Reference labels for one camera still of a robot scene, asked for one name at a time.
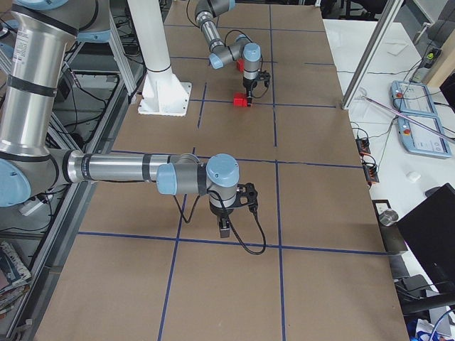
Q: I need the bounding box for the thin metal rod stand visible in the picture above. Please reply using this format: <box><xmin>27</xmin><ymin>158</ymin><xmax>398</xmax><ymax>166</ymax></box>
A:
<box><xmin>361</xmin><ymin>95</ymin><xmax>454</xmax><ymax>144</ymax></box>

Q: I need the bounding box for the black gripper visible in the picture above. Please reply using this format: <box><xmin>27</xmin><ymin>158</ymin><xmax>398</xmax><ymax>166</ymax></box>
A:
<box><xmin>209</xmin><ymin>193</ymin><xmax>237</xmax><ymax>238</ymax></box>
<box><xmin>242</xmin><ymin>78</ymin><xmax>257</xmax><ymax>107</ymax></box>

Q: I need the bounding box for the black monitor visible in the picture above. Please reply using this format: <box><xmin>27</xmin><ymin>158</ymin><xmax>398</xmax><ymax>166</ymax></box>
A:
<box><xmin>397</xmin><ymin>183</ymin><xmax>454</xmax><ymax>293</ymax></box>

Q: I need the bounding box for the teach pendant near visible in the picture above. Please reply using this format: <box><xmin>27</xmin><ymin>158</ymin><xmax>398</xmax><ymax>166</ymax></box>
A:
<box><xmin>397</xmin><ymin>114</ymin><xmax>452</xmax><ymax>158</ymax></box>

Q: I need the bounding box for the metal cup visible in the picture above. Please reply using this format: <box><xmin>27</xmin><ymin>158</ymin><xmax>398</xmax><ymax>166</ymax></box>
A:
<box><xmin>378</xmin><ymin>208</ymin><xmax>399</xmax><ymax>227</ymax></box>

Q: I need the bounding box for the teach pendant far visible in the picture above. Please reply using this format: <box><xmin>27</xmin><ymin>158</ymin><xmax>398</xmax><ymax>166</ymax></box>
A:
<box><xmin>390</xmin><ymin>81</ymin><xmax>437</xmax><ymax>116</ymax></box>

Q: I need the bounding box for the aluminium frame post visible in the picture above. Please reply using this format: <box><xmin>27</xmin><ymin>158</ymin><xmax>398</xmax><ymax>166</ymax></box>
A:
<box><xmin>341</xmin><ymin>0</ymin><xmax>404</xmax><ymax>110</ymax></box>

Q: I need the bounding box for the red block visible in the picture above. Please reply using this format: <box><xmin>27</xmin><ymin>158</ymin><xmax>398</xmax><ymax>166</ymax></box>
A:
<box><xmin>236</xmin><ymin>59</ymin><xmax>245</xmax><ymax>72</ymax></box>
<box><xmin>232</xmin><ymin>92</ymin><xmax>248</xmax><ymax>107</ymax></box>

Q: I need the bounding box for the teach pendant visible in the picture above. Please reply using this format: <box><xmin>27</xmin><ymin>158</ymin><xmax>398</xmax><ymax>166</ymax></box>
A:
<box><xmin>397</xmin><ymin>114</ymin><xmax>452</xmax><ymax>158</ymax></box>
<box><xmin>390</xmin><ymin>81</ymin><xmax>437</xmax><ymax>116</ymax></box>

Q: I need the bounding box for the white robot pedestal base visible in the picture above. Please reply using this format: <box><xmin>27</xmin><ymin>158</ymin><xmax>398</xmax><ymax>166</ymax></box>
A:
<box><xmin>128</xmin><ymin>0</ymin><xmax>192</xmax><ymax>117</ymax></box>

